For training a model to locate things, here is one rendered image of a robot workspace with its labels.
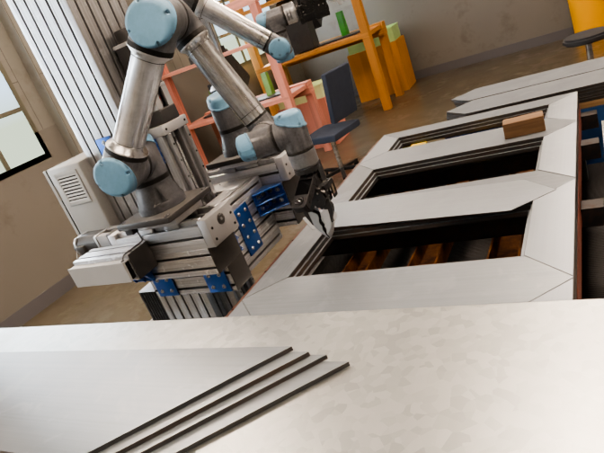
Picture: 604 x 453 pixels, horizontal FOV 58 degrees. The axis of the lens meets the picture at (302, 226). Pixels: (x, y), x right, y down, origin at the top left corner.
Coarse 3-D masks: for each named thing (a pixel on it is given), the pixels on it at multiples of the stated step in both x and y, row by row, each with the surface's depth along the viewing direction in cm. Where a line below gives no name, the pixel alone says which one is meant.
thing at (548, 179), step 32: (448, 128) 208; (480, 128) 202; (448, 160) 178; (480, 160) 173; (576, 160) 142; (416, 192) 158; (576, 192) 127; (384, 224) 148; (416, 224) 143; (448, 224) 139; (576, 224) 116; (320, 256) 149; (576, 256) 106; (576, 288) 98
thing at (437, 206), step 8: (440, 192) 151; (448, 192) 150; (456, 192) 148; (432, 200) 148; (440, 200) 146; (448, 200) 145; (424, 208) 146; (432, 208) 144; (440, 208) 142; (448, 208) 140; (416, 216) 143; (424, 216) 141; (432, 216) 139; (440, 216) 137
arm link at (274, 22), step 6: (264, 12) 201; (270, 12) 200; (276, 12) 199; (282, 12) 199; (258, 18) 201; (264, 18) 200; (270, 18) 200; (276, 18) 200; (282, 18) 200; (264, 24) 200; (270, 24) 201; (276, 24) 201; (282, 24) 202; (288, 24) 203; (270, 30) 202; (276, 30) 201; (282, 30) 202
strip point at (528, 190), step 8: (520, 184) 138; (528, 184) 136; (536, 184) 135; (520, 192) 134; (528, 192) 132; (536, 192) 130; (544, 192) 129; (520, 200) 130; (528, 200) 128; (512, 208) 128
